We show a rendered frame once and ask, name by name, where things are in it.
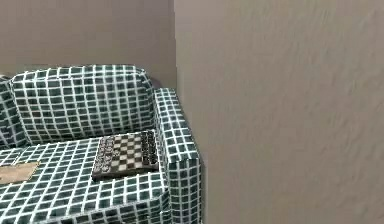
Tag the black white chess board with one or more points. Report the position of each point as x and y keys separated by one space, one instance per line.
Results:
x=125 y=154

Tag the green white checked sofa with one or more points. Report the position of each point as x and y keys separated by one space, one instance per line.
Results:
x=76 y=103

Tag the tan flat rectangular object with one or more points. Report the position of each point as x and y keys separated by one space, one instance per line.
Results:
x=16 y=171

